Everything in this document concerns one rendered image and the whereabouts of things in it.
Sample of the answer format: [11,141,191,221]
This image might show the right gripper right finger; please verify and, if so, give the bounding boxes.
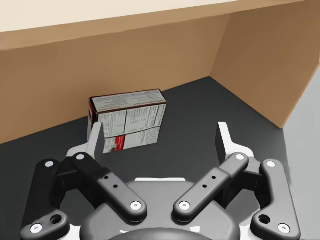
[172,121,302,240]

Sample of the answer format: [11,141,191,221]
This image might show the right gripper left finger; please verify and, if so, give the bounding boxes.
[19,122,149,240]

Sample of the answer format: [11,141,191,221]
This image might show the red and white carton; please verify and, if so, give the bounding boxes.
[87,88,168,154]

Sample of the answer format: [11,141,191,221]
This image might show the tall board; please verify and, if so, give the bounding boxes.
[0,0,320,145]

